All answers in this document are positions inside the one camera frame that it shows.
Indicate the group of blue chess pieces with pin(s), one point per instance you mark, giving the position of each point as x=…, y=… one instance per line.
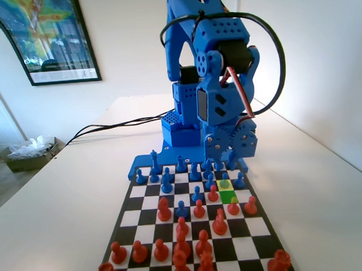
x=170, y=154

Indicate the blue rook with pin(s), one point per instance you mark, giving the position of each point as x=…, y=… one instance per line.
x=180, y=164

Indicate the black white chessboard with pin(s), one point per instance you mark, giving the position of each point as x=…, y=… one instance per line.
x=254, y=229

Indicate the blue king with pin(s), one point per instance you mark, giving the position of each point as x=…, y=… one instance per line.
x=154, y=161

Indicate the white plastic bag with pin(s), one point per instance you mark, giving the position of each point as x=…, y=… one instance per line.
x=31, y=147

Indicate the orange bishop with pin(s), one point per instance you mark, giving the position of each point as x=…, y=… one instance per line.
x=203, y=244
x=181, y=245

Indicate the orange king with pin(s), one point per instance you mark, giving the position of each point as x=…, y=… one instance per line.
x=180, y=267

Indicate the blue queen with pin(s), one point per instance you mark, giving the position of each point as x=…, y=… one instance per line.
x=218, y=164

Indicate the cardboard box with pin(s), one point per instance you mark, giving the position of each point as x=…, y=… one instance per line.
x=23, y=163

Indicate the orange knight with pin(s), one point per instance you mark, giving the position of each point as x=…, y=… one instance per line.
x=219, y=222
x=164, y=209

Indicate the blue knight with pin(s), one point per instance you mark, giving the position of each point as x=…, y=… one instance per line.
x=166, y=185
x=195, y=172

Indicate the black framed map poster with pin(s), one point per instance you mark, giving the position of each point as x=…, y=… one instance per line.
x=55, y=32

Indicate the orange queen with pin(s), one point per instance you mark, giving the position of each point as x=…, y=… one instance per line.
x=206, y=268

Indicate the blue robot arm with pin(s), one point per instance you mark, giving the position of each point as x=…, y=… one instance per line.
x=181, y=34

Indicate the orange pawn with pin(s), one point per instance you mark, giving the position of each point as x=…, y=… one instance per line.
x=182, y=227
x=198, y=208
x=118, y=252
x=250, y=205
x=160, y=250
x=213, y=193
x=139, y=252
x=233, y=206

